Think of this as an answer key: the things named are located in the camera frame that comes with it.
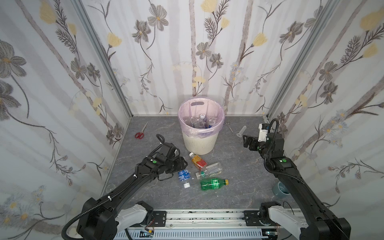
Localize clear bottle purple label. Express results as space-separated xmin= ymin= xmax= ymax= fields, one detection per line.
xmin=199 ymin=114 xmax=207 ymax=129

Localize orange drink bottle red label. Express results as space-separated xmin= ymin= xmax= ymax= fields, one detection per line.
xmin=189 ymin=152 xmax=208 ymax=171

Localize white ribbed waste bin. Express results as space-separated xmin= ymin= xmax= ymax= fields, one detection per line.
xmin=183 ymin=133 xmax=219 ymax=155

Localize green bottle yellow cap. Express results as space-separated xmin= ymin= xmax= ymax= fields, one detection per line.
xmin=200 ymin=178 xmax=229 ymax=191

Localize clear bottle blue round logo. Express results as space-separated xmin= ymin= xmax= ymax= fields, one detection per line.
xmin=208 ymin=117 xmax=218 ymax=128

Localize red handled scissors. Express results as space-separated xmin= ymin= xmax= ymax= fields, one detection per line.
xmin=135 ymin=122 xmax=148 ymax=140

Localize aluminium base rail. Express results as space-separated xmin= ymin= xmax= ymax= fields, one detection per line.
xmin=115 ymin=206 xmax=309 ymax=240

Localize clear square bottle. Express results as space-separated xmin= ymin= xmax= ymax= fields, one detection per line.
xmin=196 ymin=163 xmax=223 ymax=180

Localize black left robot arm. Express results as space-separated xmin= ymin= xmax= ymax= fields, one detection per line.
xmin=61 ymin=134 xmax=188 ymax=240

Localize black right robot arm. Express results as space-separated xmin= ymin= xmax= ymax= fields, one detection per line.
xmin=242 ymin=119 xmax=351 ymax=240

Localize clear bottle blue label front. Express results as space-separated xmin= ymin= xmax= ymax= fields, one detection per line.
xmin=178 ymin=170 xmax=191 ymax=189

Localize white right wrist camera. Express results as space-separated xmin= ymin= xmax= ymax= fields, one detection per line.
xmin=258 ymin=123 xmax=270 ymax=142

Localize pink plastic bin liner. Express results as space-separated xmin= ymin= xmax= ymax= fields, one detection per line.
xmin=178 ymin=97 xmax=225 ymax=138

